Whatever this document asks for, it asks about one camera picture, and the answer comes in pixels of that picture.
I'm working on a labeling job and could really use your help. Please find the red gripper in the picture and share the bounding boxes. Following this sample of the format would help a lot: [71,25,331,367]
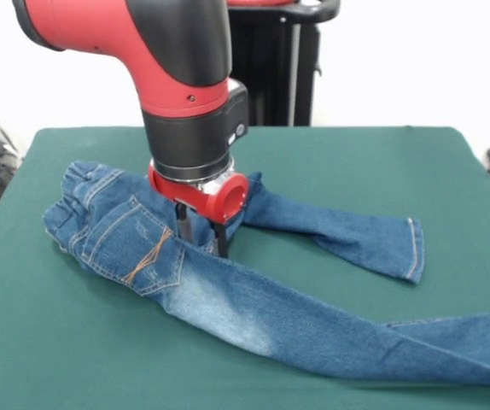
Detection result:
[148,164,250,260]

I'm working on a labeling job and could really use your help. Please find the blue denim jeans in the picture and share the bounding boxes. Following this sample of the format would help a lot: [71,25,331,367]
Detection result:
[42,160,490,388]

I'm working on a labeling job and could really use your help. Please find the dark green table cloth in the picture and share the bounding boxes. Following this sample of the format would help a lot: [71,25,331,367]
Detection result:
[0,125,490,410]

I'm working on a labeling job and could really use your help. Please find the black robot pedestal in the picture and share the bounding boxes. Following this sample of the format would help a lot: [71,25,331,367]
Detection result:
[226,0,342,127]

